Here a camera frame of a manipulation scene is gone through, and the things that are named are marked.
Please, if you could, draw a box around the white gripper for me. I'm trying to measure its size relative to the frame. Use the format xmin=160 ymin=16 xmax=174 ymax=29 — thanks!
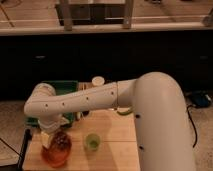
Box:
xmin=38 ymin=114 xmax=70 ymax=148

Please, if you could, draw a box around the dark grape bunch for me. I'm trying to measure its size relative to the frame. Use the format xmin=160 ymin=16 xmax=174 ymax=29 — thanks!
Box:
xmin=52 ymin=131 xmax=70 ymax=150

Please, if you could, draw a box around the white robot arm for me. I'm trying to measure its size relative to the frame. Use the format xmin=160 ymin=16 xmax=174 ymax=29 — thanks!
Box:
xmin=24 ymin=72 xmax=196 ymax=171

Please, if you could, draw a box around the black stand at left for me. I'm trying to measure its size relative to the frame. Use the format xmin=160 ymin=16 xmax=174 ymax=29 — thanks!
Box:
xmin=17 ymin=129 xmax=32 ymax=171

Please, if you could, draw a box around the green plastic bin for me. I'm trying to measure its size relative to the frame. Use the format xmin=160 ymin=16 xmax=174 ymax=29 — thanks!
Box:
xmin=26 ymin=80 xmax=78 ymax=127

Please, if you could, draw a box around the small green cup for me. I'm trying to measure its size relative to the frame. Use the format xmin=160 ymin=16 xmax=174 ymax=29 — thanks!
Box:
xmin=85 ymin=133 xmax=100 ymax=151

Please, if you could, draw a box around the green curved vegetable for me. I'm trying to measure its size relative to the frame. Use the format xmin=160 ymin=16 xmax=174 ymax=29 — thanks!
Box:
xmin=117 ymin=108 xmax=133 ymax=116

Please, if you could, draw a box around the dark blue device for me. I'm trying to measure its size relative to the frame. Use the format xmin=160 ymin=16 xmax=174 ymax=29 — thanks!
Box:
xmin=190 ymin=92 xmax=212 ymax=108

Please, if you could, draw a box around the wooden frame stand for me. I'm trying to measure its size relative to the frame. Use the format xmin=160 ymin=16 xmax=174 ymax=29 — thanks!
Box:
xmin=54 ymin=0 xmax=134 ymax=31

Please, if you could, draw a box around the black cable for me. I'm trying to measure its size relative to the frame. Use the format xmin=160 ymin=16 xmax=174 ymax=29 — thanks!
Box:
xmin=186 ymin=103 xmax=200 ymax=149

